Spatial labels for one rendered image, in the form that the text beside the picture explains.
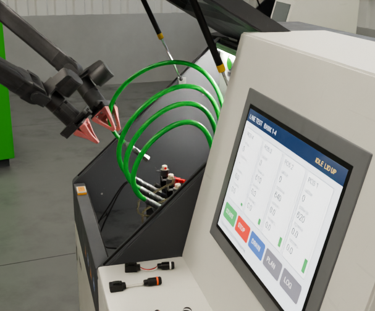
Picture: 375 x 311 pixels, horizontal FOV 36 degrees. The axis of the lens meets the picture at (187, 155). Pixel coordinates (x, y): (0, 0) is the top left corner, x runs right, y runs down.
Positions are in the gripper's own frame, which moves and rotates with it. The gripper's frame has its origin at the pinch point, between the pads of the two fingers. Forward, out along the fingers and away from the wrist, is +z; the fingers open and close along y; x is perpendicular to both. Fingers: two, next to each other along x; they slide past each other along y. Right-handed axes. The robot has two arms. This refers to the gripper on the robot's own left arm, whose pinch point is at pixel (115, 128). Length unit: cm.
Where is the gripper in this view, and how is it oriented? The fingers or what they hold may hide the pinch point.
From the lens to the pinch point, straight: 184.4
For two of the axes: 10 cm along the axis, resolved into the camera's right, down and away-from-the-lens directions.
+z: 5.9, 7.8, -2.1
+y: 4.2, -0.8, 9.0
